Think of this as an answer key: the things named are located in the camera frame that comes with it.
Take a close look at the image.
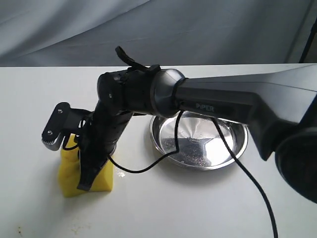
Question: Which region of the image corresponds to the round stainless steel dish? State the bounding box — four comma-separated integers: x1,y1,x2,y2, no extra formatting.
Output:
150,112,248,171

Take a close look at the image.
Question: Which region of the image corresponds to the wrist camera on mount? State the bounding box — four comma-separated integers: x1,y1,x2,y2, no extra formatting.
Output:
42,102,91,151

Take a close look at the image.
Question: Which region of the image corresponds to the black velcro strap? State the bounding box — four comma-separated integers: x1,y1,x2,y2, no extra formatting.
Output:
115,46,149,74

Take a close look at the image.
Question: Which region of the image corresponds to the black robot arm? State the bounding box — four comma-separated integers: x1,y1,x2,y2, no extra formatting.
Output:
78,63,317,202

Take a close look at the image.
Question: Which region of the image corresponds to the yellow sponge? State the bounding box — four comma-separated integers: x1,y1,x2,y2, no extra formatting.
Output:
57,148,113,197

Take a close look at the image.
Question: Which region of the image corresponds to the black cable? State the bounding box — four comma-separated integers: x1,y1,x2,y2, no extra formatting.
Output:
107,110,279,238

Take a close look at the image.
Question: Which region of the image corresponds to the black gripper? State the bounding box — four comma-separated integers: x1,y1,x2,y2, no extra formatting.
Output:
77,101,133,191

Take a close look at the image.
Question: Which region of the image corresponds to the grey backdrop cloth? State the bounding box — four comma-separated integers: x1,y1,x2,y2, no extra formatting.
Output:
0,0,317,66

